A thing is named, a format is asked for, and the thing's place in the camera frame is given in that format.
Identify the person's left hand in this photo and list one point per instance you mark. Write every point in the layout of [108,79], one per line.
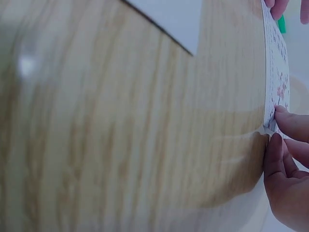
[271,7]

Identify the person's right hand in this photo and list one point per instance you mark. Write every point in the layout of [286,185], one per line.
[287,193]

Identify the person's left fingers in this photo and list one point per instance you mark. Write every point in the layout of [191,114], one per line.
[271,7]

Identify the person's right thumb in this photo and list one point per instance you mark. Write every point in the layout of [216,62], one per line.
[293,126]

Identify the white floral print card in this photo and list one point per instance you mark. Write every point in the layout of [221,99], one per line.
[275,60]

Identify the green plastic piece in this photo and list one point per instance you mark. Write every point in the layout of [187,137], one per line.
[282,24]

